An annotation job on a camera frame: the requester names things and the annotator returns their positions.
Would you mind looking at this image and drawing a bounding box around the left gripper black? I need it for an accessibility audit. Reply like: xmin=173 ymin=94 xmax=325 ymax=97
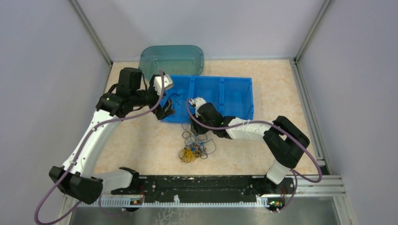
xmin=131 ymin=75 xmax=176 ymax=120

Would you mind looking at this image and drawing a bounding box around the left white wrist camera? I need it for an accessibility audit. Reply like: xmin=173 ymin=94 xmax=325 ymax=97
xmin=153 ymin=74 xmax=174 ymax=95

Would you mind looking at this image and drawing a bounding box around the cable bundle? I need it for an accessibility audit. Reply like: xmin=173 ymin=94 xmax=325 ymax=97
xmin=177 ymin=122 xmax=217 ymax=164

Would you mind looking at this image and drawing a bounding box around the dark blue cable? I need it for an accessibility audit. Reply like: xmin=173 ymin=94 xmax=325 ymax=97
xmin=169 ymin=89 xmax=189 ymax=109

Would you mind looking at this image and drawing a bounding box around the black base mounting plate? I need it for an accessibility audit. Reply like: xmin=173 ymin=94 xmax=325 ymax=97
xmin=111 ymin=175 xmax=295 ymax=203

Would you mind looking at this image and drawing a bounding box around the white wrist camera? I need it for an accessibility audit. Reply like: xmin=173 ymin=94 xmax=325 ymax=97
xmin=153 ymin=74 xmax=174 ymax=95
xmin=189 ymin=97 xmax=206 ymax=109

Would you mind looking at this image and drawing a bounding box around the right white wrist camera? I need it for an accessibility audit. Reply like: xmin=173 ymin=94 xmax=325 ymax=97
xmin=189 ymin=97 xmax=206 ymax=109

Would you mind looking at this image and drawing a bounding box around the aluminium frame rail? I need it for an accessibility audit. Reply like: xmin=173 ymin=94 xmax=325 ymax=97
xmin=64 ymin=175 xmax=346 ymax=197

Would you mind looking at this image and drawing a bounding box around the white cable duct strip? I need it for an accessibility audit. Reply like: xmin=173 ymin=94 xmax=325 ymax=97
xmin=74 ymin=195 xmax=271 ymax=208

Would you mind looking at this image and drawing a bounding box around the teal transparent plastic tub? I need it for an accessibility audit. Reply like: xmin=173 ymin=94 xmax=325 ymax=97
xmin=138 ymin=45 xmax=205 ymax=79

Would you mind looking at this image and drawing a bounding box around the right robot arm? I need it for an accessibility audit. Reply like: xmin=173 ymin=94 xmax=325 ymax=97
xmin=186 ymin=98 xmax=310 ymax=193

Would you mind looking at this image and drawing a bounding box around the blue three-compartment bin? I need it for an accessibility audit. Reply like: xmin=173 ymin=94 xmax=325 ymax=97
xmin=161 ymin=75 xmax=254 ymax=124

